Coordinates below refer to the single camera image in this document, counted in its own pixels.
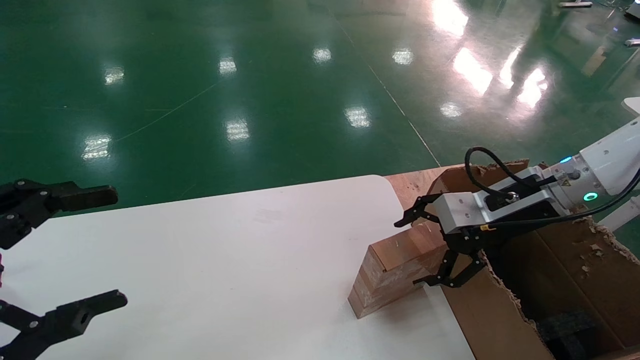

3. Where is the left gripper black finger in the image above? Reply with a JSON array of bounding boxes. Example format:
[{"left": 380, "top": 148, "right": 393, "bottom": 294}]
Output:
[
  {"left": 0, "top": 179, "right": 119, "bottom": 250},
  {"left": 0, "top": 289, "right": 128, "bottom": 360}
]

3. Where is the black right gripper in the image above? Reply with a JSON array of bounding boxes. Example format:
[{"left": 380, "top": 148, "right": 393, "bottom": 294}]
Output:
[{"left": 394, "top": 192, "right": 562, "bottom": 289}]

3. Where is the big torn cardboard box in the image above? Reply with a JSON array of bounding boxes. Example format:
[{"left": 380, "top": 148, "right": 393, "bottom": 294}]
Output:
[{"left": 425, "top": 159, "right": 640, "bottom": 360}]

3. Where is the brown wooden board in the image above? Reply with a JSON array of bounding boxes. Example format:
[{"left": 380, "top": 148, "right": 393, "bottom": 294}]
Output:
[{"left": 384, "top": 164, "right": 473, "bottom": 211}]

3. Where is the black foam block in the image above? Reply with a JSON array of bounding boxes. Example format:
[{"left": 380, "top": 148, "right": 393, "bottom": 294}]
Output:
[{"left": 537, "top": 310, "right": 601, "bottom": 360}]

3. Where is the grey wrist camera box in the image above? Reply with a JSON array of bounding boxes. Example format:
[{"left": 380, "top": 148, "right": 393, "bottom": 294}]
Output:
[{"left": 434, "top": 166, "right": 558, "bottom": 235}]

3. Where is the black braided cable loop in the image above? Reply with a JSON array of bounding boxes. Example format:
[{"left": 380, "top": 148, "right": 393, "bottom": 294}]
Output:
[{"left": 464, "top": 146, "right": 558, "bottom": 197}]

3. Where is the black cable with yellow tag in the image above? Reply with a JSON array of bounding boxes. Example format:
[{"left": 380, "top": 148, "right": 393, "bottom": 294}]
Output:
[{"left": 477, "top": 167, "right": 640, "bottom": 232}]

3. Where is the white pipe frame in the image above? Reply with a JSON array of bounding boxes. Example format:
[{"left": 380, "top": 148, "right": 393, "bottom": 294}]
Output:
[{"left": 597, "top": 196, "right": 640, "bottom": 232}]

